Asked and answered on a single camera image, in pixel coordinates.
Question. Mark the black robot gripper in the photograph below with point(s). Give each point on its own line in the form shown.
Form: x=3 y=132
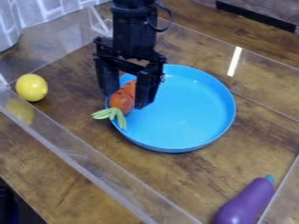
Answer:
x=128 y=51

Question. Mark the orange toy carrot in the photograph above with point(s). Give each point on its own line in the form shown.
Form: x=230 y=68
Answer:
x=120 y=105

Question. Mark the yellow toy lemon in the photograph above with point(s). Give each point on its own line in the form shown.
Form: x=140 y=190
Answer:
x=31 y=87

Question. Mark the white grid curtain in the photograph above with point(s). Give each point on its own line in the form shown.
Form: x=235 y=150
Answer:
x=24 y=13

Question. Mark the purple toy eggplant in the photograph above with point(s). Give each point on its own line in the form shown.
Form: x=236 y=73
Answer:
x=244 y=207

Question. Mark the clear acrylic barrier wall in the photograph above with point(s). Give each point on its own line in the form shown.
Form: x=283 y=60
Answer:
x=152 y=208

